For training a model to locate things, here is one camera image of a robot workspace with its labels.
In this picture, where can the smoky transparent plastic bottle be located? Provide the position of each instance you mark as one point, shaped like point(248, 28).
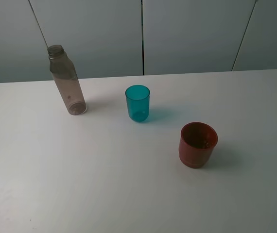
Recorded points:
point(66, 80)

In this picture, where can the teal translucent plastic cup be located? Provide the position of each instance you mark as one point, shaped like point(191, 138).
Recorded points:
point(138, 102)

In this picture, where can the red plastic cup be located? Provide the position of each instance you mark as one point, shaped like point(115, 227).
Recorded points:
point(197, 142)

